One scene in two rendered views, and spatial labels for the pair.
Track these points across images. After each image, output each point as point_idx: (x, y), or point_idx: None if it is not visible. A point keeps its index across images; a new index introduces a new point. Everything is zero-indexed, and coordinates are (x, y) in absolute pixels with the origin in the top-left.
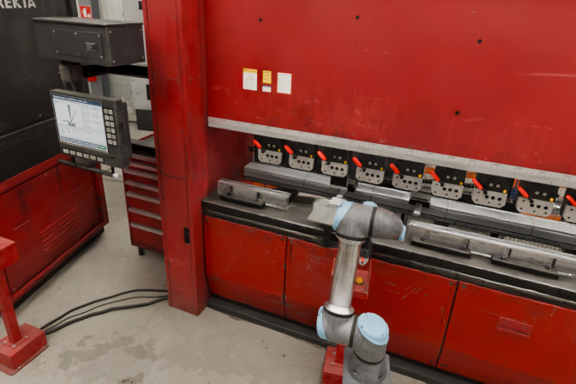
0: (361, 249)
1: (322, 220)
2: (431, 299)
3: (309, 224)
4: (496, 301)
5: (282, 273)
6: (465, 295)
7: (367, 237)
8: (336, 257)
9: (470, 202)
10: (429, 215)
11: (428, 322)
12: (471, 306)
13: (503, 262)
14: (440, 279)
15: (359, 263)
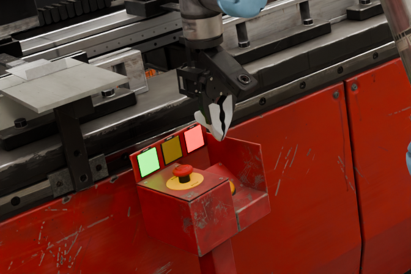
0: (230, 76)
1: (76, 91)
2: (320, 155)
3: (6, 159)
4: (402, 80)
5: None
6: (362, 102)
7: (264, 7)
8: None
9: None
10: (182, 30)
11: (329, 211)
12: (375, 119)
13: (375, 7)
14: (318, 99)
15: (217, 137)
